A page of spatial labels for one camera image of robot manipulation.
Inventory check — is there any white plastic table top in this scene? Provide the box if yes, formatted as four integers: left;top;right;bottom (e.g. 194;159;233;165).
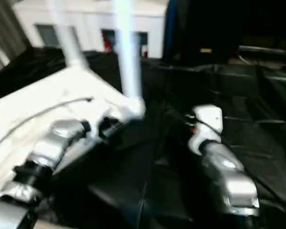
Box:
0;64;146;208

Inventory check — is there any white plastic table leg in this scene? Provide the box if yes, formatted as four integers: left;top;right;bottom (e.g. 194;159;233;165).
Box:
47;0;89;68
112;0;145;115

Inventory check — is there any black mat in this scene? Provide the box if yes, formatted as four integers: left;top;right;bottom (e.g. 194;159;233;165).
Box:
0;48;286;229

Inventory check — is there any white cabinet with glass doors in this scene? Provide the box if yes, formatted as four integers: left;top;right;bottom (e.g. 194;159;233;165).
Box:
12;0;168;59

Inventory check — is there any black furniture with gold label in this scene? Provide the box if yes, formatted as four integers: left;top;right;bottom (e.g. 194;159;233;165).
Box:
166;0;286;65

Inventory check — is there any grey curtain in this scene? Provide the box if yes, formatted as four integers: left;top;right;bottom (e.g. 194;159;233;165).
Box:
0;0;33;70

